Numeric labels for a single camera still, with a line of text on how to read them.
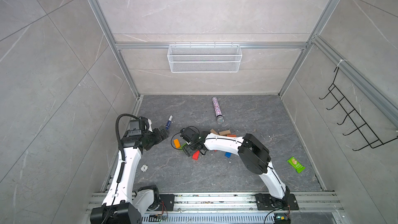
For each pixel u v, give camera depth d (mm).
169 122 1034
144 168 842
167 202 731
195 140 715
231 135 977
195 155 859
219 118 1026
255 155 510
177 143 927
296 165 842
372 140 597
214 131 984
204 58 1002
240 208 730
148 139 657
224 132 986
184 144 838
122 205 391
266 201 744
